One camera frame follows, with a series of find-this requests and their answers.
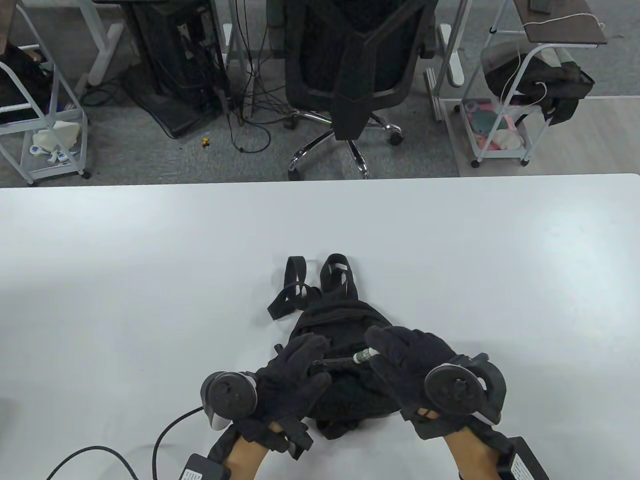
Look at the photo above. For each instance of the person's left hand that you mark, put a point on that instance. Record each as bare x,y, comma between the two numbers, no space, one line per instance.
290,385

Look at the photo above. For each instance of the person's right hand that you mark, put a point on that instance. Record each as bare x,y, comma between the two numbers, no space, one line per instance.
405,365

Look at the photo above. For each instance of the white green lubricant stick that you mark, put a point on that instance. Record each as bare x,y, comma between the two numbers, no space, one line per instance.
365,355

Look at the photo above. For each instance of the black backpack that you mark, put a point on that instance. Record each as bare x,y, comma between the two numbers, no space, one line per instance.
345,315

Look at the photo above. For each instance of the person's left forearm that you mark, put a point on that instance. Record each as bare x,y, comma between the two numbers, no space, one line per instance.
245,457

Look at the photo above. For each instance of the black round controller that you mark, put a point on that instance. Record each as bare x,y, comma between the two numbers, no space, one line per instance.
460,390
227,395

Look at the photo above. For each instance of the white metal cart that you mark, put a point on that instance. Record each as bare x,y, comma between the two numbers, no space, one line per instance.
500,156
55,172

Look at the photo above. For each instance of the white plush item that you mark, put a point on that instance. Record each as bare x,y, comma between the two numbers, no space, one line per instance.
509,139

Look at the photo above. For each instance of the teal round item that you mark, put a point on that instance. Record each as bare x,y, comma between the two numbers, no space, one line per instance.
483,121

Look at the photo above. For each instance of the white desk leg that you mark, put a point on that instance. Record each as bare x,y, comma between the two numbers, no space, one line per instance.
454,55
102,55
231,45

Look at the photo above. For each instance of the black mesh office chair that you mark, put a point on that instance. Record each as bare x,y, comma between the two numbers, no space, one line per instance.
355,55

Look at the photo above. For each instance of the black bag with grey lining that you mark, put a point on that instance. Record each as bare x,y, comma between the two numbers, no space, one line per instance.
550,85

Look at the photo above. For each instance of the blue white small packet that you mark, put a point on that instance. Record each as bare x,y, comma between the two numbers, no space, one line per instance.
36,150
63,158

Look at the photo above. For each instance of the white cloth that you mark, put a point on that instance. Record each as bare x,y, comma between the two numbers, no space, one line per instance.
57,134

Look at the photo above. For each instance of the black computer tower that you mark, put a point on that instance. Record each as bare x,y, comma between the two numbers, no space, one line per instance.
170,50

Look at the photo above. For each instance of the brown side table top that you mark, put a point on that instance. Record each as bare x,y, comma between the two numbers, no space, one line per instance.
565,27

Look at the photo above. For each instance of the black phone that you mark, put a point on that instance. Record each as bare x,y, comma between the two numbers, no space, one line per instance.
540,6

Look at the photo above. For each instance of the plain black bag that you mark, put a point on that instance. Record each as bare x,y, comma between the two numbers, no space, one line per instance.
20,80

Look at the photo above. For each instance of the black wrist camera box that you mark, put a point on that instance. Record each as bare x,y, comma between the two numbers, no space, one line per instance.
525,462
205,469

